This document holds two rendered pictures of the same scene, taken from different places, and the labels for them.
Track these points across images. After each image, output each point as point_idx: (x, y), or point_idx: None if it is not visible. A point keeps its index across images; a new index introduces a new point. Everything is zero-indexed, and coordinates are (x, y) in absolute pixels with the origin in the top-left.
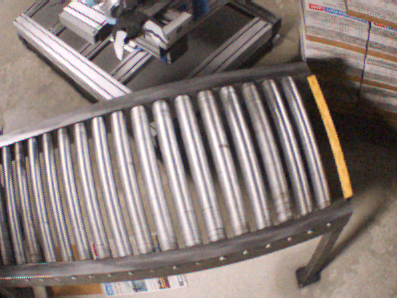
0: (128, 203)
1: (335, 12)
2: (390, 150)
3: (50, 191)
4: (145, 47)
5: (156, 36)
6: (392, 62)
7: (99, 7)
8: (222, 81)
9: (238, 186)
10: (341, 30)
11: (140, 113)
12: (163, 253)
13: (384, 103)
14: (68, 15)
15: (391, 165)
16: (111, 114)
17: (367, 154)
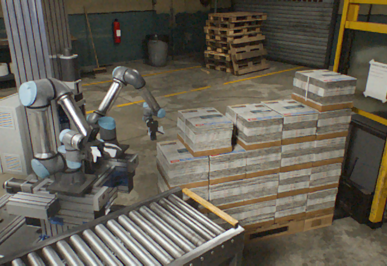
0: (111, 263)
1: (186, 159)
2: (244, 256)
3: None
4: (83, 218)
5: (113, 148)
6: (227, 182)
7: (41, 195)
8: (139, 205)
9: (168, 238)
10: (191, 171)
11: (101, 226)
12: None
13: (227, 222)
14: (15, 203)
15: (249, 263)
16: (83, 231)
17: (226, 263)
